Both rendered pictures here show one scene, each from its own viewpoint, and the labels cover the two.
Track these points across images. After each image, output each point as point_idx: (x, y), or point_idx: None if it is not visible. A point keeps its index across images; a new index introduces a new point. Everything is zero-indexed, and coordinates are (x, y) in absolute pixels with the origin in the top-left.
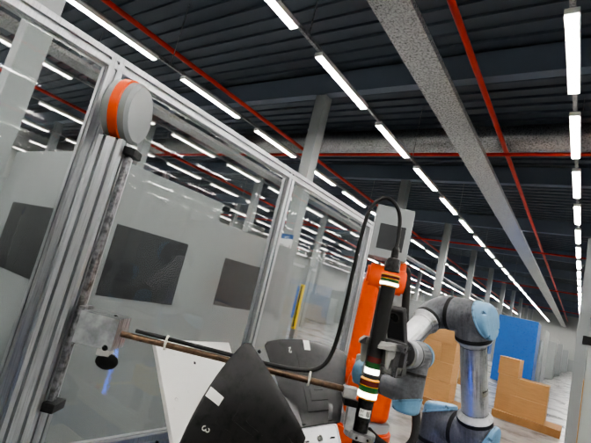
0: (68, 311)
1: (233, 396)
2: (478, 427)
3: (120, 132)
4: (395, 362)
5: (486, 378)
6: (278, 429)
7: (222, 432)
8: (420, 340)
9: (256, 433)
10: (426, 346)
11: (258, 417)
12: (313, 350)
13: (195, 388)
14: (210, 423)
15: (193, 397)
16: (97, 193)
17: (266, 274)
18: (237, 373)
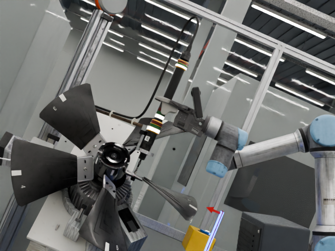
0: (64, 91)
1: (70, 100)
2: (316, 231)
3: (100, 6)
4: (180, 117)
5: (329, 187)
6: (86, 121)
7: (62, 113)
8: (276, 148)
9: (76, 119)
10: (236, 128)
11: (78, 112)
12: (165, 124)
13: (103, 137)
14: (57, 107)
15: None
16: (85, 37)
17: (244, 127)
18: (76, 92)
